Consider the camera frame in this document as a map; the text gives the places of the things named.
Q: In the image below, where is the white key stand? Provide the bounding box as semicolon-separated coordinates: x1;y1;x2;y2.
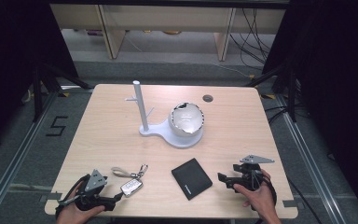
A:
124;80;205;149

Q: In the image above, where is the black floor cable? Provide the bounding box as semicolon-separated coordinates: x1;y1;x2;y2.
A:
287;176;324;224

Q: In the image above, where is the car key with beige strap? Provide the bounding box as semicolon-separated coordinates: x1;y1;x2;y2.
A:
111;163;149;198

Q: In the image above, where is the person's left hand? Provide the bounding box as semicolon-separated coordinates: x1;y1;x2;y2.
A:
55;181;106;224

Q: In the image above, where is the dark curtain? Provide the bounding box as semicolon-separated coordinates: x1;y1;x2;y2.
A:
261;0;358;217
0;0;79;157

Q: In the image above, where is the light wooden desk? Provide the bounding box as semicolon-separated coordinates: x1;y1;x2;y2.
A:
49;3;287;62

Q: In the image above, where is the person's right hand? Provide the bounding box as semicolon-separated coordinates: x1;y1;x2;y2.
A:
232;169;278;217

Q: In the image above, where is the aluminium floor rail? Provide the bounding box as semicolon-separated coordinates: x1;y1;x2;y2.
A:
274;93;358;224
0;91;60;224

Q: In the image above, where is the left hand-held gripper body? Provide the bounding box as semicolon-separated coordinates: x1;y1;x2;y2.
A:
74;169;116;213

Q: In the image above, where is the black wallet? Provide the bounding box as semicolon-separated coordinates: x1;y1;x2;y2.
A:
171;157;213;201

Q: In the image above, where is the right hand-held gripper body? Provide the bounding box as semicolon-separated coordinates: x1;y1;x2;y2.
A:
232;154;276;191

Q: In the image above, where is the black metal stand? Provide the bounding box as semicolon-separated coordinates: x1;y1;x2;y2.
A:
32;63;94;123
245;63;298;123

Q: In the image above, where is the bundle of black cables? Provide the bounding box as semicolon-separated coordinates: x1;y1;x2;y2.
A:
228;8;276;71

